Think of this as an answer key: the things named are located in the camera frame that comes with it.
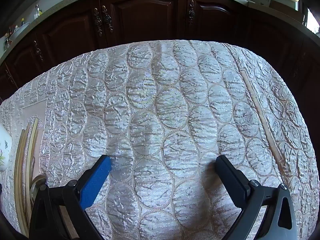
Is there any metal spoon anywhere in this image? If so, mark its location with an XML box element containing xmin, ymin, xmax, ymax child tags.
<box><xmin>29</xmin><ymin>175</ymin><xmax>48</xmax><ymax>203</ymax></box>

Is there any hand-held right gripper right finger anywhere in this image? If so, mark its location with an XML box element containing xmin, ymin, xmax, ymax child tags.
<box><xmin>215</xmin><ymin>155</ymin><xmax>299</xmax><ymax>240</ymax></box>

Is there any wooden cutting board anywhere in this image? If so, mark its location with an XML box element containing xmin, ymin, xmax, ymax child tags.
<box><xmin>269</xmin><ymin>0</ymin><xmax>300</xmax><ymax>23</ymax></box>

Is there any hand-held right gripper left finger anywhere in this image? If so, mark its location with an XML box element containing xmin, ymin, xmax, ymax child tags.
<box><xmin>29</xmin><ymin>154</ymin><xmax>112</xmax><ymax>240</ymax></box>

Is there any white ceramic bowl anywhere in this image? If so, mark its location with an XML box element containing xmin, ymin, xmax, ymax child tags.
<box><xmin>9</xmin><ymin>22</ymin><xmax>31</xmax><ymax>42</ymax></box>

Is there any brown wooden cabinet door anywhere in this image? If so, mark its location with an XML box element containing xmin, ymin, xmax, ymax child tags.
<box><xmin>4</xmin><ymin>30</ymin><xmax>54</xmax><ymax>91</ymax></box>
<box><xmin>34</xmin><ymin>0</ymin><xmax>102</xmax><ymax>64</ymax></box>
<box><xmin>186</xmin><ymin>0</ymin><xmax>251</xmax><ymax>53</ymax></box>
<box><xmin>0</xmin><ymin>62</ymin><xmax>18</xmax><ymax>103</ymax></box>
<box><xmin>100</xmin><ymin>0</ymin><xmax>188</xmax><ymax>48</ymax></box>

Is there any brown wooden base cabinet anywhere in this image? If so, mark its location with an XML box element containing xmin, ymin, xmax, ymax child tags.
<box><xmin>0</xmin><ymin>0</ymin><xmax>320</xmax><ymax>103</ymax></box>

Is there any quilted beige tablecloth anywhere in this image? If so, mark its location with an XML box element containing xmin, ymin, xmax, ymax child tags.
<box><xmin>0</xmin><ymin>39</ymin><xmax>317</xmax><ymax>240</ymax></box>

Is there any white floral mug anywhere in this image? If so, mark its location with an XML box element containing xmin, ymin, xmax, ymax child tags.
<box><xmin>0</xmin><ymin>125</ymin><xmax>13</xmax><ymax>172</ymax></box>

